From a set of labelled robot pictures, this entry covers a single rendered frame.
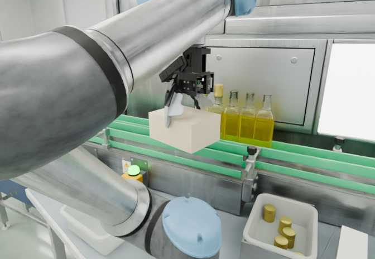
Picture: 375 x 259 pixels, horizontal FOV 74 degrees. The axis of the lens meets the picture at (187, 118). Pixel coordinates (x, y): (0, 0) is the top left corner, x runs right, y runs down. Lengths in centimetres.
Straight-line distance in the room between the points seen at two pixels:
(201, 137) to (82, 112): 46
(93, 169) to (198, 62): 34
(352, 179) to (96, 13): 533
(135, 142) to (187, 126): 45
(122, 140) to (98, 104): 85
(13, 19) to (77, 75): 686
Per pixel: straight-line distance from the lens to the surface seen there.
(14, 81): 20
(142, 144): 99
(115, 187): 46
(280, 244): 76
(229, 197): 88
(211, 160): 86
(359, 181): 92
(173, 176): 95
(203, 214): 53
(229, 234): 85
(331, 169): 90
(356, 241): 86
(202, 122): 62
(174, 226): 49
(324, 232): 95
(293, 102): 101
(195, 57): 61
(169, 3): 32
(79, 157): 40
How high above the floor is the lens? 132
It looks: 18 degrees down
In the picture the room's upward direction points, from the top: straight up
